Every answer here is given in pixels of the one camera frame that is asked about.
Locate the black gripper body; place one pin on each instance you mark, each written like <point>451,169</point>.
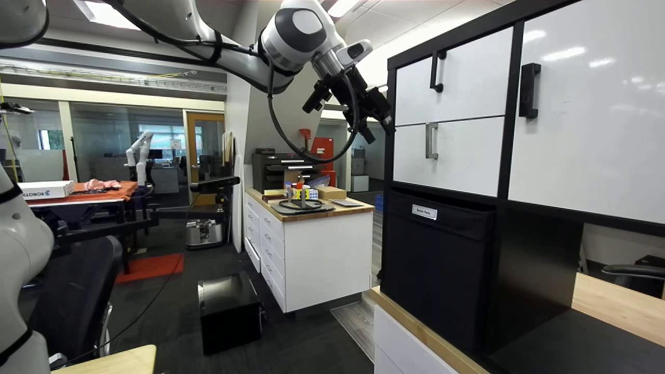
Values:
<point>361,102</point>

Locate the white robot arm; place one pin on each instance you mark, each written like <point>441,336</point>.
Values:
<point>297,34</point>

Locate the white second robot arm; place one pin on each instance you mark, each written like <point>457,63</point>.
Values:
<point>26,245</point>

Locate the white drawer cabinet wood top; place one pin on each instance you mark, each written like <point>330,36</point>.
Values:
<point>308,259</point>

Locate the black storage basket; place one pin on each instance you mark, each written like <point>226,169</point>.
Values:
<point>433,265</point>

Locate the black cube shelf unit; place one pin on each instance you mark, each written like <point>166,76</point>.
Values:
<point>528,322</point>

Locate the white cabinet door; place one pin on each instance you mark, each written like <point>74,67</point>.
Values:
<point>598,141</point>

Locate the black box on floor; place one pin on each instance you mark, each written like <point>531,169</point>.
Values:
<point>230,313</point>

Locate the red floor mat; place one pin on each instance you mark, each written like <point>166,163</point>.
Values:
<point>157,266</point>

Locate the red table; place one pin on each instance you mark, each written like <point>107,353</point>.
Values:
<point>68,205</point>

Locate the black office chair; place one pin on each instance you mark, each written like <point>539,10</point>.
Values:
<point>72,306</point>

